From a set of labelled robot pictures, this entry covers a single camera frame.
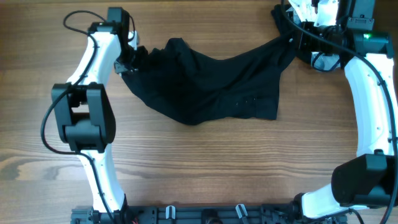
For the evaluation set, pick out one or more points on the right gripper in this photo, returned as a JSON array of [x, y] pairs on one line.
[[303, 44]]

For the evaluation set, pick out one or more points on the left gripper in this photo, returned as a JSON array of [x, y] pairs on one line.
[[122, 70]]

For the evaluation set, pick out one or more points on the black garment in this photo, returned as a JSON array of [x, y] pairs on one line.
[[192, 88], [282, 24]]

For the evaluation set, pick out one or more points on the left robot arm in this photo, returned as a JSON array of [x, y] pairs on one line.
[[85, 119]]

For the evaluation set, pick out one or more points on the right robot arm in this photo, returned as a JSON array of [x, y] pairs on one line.
[[370, 179]]

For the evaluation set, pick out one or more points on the white black striped shirt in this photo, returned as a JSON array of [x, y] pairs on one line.
[[304, 10]]

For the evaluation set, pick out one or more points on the black garment in pile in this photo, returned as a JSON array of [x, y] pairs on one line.
[[282, 24]]

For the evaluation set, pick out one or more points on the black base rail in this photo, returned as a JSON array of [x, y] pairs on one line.
[[264, 214]]

